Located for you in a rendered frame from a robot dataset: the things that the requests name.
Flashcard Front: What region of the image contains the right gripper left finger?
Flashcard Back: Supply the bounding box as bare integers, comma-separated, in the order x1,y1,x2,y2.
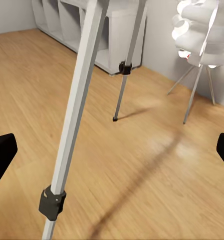
0,133,18,180

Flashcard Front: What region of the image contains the camera tripod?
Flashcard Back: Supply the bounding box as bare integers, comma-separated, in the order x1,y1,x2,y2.
39,0,146,240

